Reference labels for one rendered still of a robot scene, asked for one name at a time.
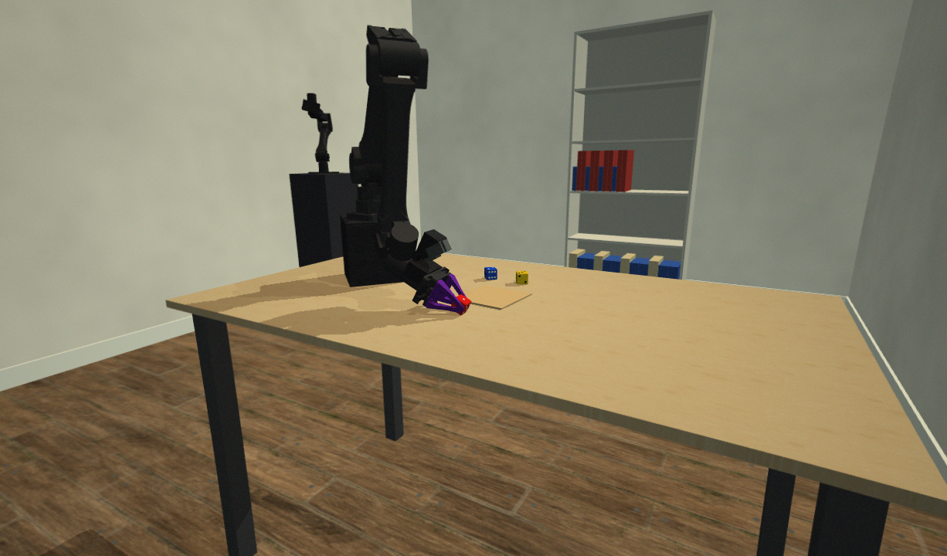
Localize tan square mat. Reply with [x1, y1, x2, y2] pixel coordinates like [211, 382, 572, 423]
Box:
[464, 285, 532, 310]

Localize red dice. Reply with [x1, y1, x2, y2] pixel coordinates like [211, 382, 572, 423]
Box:
[451, 294, 471, 315]

